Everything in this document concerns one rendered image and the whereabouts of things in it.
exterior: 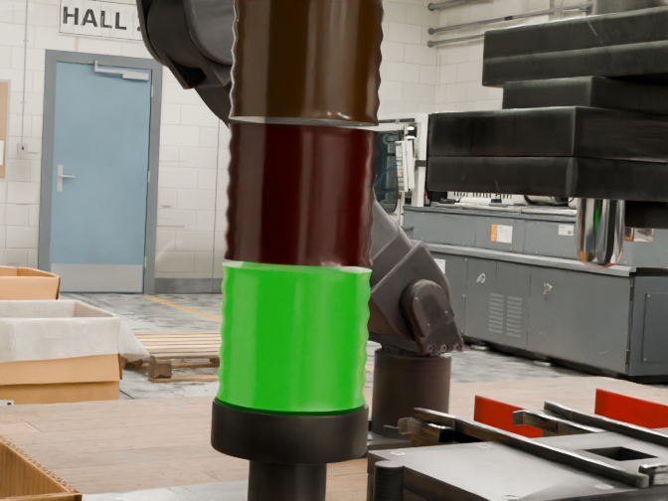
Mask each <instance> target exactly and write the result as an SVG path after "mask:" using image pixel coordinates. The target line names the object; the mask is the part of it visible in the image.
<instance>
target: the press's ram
mask: <svg viewBox="0 0 668 501"><path fill-rule="evenodd" d="M481 84H482V85H483V86H486V87H496V88H503V97H502V109H490V110H468V111H448V112H433V113H432V114H431V117H430V136H429V155H430V157H429V158H428V174H427V189H428V190H429V191H441V192H461V193H481V194H502V195H522V196H542V197H563V198H578V201H577V218H576V235H575V252H576V255H577V259H578V261H579V262H581V263H582V264H584V265H585V266H587V267H592V268H609V267H611V266H613V265H615V264H617V263H619V261H620V258H621V256H622V253H623V246H624V241H627V242H652V241H653V239H654V229H656V230H668V0H593V16H587V17H580V18H574V19H566V20H559V21H552V22H545V23H537V24H530V25H523V26H515V27H508V28H501V29H493V30H487V31H485V32H484V43H483V62H482V80H481Z"/></svg>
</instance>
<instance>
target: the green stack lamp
mask: <svg viewBox="0 0 668 501"><path fill-rule="evenodd" d="M222 266H223V271H224V279H223V282H222V285H221V288H222V293H223V296H224V297H223V301H222V304H221V307H220V309H221V314H222V318H223V320H222V323H221V326H220V330H219V331H220V335H221V340H222V342H221V345H220V348H219V352H218V353H219V357H220V362H221V364H220V367H219V370H218V379H219V384H220V385H219V388H218V391H217V398H218V399H219V400H221V401H223V402H226V403H229V404H233V405H237V406H241V407H247V408H253V409H261V410H270V411H283V412H332V411H343V410H348V409H353V408H357V407H360V406H362V405H363V404H364V403H365V402H366V400H365V395H364V388H365V385H366V382H367V378H366V373H365V367H366V363H367V360H368V355H367V350H366V345H367V342H368V338H369V333H368V328H367V323H368V320H369V317H370V311H369V306H368V301H369V298H370V295H371V288H370V283H369V280H370V276H371V273H372V271H371V270H370V269H367V268H362V267H356V266H303V265H283V264H267V263H255V262H245V261H231V262H224V263H222Z"/></svg>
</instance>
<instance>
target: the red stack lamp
mask: <svg viewBox="0 0 668 501"><path fill-rule="evenodd" d="M228 126H229V131H230V135H231V136H230V139H229V143H228V146H227V147H228V152H229V157H230V159H229V162H228V165H227V174H228V179H229V181H228V184H227V188H226V191H225V192H226V196H227V201H228V203H227V206H226V209H225V219H226V223H227V225H226V228H225V232H224V241H225V246H226V247H225V251H224V254H223V258H224V259H229V260H236V261H245V262H255V263H267V264H283V265H303V266H367V265H372V259H371V249H372V246H373V243H374V241H373V236H372V228H373V224H374V222H375V219H374V214H373V207H374V203H375V200H376V196H375V191H374V185H375V182H376V178H377V173H376V168H375V163H376V160H377V156H378V151H377V146H376V141H377V138H378V134H379V131H376V130H369V129H361V128H350V127H336V126H321V125H303V124H278V123H231V124H228Z"/></svg>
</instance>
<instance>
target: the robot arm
mask: <svg viewBox="0 0 668 501"><path fill-rule="evenodd" d="M135 2H136V8H137V14H138V20H139V26H140V32H141V37H142V40H143V43H144V45H145V47H146V49H147V51H148V52H149V54H150V55H151V56H152V57H153V58H154V59H155V60H156V61H157V62H158V63H159V64H161V65H163V66H164V67H166V68H168V69H169V70H170V72H171V73H172V75H173V76H174V77H175V79H176V80H177V82H178V83H179V84H180V86H181V87H182V89H192V88H193V89H194V90H195V91H196V92H197V94H198V95H199V97H200V98H201V99H202V101H203V102H204V104H205V105H206V106H207V107H208V108H209V110H210V111H211V112H212V113H213V114H214V115H215V116H216V117H218V118H219V119H220V120H221V121H222V122H223V123H224V124H225V125H226V127H227V128H229V126H228V124H231V123H261V122H250V121H241V120H234V119H229V115H230V111H231V108H232V105H231V100H230V92H231V89H232V85H233V83H232V78H231V69H232V66H233V63H234V61H233V56H232V47H233V43H234V40H235V38H234V34H233V25H234V21H235V18H236V16H235V11H234V2H235V0H135ZM373 214H374V219H375V222H374V224H373V228H372V236H373V241H374V243H373V246H372V249H371V259H372V265H367V266H356V267H362V268H367V269H370V270H371V271H372V273H371V276H370V280H369V283H370V288H371V295H370V298H369V301H368V306H369V311H370V317H369V320H368V323H367V328H368V333H369V338H368V341H372V342H376V343H380V345H381V346H382V348H378V349H375V351H374V371H373V391H372V410H371V415H370V416H369V426H368V446H367V451H366V453H365V454H364V455H362V456H361V457H358V458H355V459H360V458H368V451H373V450H385V449H398V448H411V434H410V433H404V434H401V433H399V425H398V420H399V419H401V418H411V417H412V414H413V409H415V408H422V409H427V410H431V411H435V412H440V413H444V414H449V396H450V377H451V358H452V354H451V353H462V352H463V343H464V342H463V339H462V337H461V335H460V332H459V330H458V328H457V326H456V323H455V321H454V319H453V317H454V316H455V315H454V313H453V311H452V308H451V290H450V286H449V283H448V280H447V278H446V276H445V275H444V273H443V272H442V270H441V269H440V267H439V266H438V264H437V263H436V261H435V260H434V258H433V257H432V255H431V254H430V252H429V251H428V249H427V248H426V246H425V245H424V243H423V242H422V241H416V240H409V238H408V237H407V235H406V234H405V232H404V231H403V230H402V228H401V227H400V226H399V225H398V223H397V222H396V221H395V220H394V219H393V218H392V217H391V216H389V215H388V214H387V213H386V212H385V211H384V209H383V208H382V207H381V206H380V204H379V203H378V202H377V200H375V203H374V207H373Z"/></svg>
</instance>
